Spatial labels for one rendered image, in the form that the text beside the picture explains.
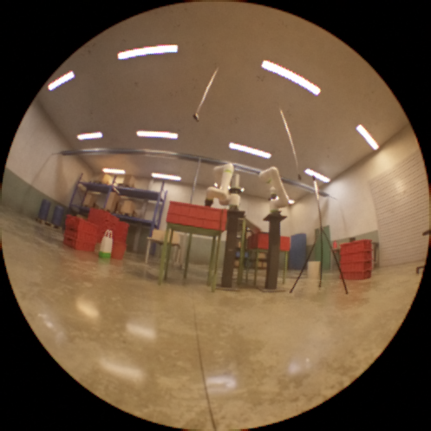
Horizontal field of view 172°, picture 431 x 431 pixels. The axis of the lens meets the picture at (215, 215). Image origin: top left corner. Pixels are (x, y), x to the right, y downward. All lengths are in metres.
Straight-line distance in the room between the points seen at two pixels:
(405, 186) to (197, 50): 6.96
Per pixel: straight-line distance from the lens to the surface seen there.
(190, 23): 3.99
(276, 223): 1.85
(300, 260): 7.97
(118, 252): 2.78
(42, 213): 7.14
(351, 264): 2.93
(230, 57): 3.92
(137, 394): 0.41
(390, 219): 6.10
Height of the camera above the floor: 0.34
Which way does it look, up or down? 17 degrees up
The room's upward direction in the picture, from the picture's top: 7 degrees clockwise
